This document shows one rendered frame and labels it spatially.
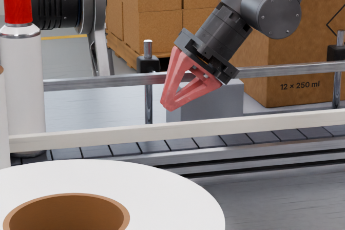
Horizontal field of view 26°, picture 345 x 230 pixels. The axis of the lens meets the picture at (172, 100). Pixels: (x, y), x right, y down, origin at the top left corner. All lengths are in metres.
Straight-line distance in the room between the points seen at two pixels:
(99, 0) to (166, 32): 2.45
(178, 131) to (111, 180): 0.44
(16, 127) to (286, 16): 0.36
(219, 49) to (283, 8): 0.11
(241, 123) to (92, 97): 0.44
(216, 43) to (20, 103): 0.26
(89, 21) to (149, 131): 1.11
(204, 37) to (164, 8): 3.46
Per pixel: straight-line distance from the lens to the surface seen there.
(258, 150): 1.00
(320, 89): 1.28
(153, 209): 0.49
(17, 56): 0.93
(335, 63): 1.11
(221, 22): 0.97
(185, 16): 4.48
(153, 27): 4.42
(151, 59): 1.07
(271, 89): 1.24
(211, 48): 0.94
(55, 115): 1.28
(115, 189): 0.52
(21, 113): 0.95
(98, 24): 2.05
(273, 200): 0.96
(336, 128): 1.08
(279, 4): 0.91
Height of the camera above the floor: 1.24
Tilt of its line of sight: 18 degrees down
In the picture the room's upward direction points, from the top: straight up
